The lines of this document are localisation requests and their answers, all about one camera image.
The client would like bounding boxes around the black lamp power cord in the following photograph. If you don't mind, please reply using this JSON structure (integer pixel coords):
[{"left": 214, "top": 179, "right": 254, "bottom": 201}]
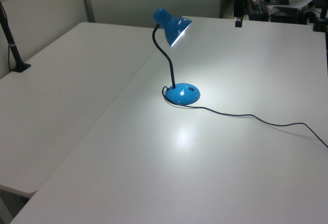
[{"left": 161, "top": 85, "right": 328, "bottom": 148}]

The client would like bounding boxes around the blue desk lamp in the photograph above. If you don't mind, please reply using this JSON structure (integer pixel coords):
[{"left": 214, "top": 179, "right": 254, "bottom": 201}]
[{"left": 153, "top": 7, "right": 201, "bottom": 105}]

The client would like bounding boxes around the dark robot gripper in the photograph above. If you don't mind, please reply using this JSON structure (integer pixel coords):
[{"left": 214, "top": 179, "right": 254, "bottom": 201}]
[{"left": 234, "top": 0, "right": 244, "bottom": 28}]

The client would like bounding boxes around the white paper sheet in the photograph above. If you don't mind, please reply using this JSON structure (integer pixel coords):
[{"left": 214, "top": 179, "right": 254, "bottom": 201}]
[{"left": 275, "top": 0, "right": 316, "bottom": 11}]

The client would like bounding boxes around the black equipment box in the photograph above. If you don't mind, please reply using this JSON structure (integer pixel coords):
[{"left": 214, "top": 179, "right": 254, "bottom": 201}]
[{"left": 269, "top": 8, "right": 308, "bottom": 25}]

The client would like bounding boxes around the black camera stand with clamp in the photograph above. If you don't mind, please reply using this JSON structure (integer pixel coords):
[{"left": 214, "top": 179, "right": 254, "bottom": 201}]
[
  {"left": 0, "top": 0, "right": 32, "bottom": 73},
  {"left": 312, "top": 0, "right": 328, "bottom": 32}
]

